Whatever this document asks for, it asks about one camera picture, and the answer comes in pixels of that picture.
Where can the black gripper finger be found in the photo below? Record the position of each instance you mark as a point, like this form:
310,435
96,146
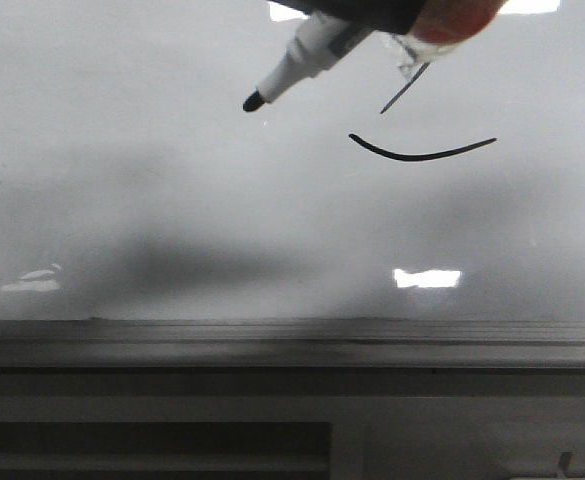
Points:
391,16

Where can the red magnet taped to marker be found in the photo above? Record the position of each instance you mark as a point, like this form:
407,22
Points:
439,29

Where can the white whiteboard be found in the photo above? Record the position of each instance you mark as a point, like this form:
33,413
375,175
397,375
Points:
134,186

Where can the grey aluminium whiteboard tray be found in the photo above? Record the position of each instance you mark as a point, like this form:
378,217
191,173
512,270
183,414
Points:
291,343

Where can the white whiteboard marker black tip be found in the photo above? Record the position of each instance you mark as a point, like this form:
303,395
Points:
318,44

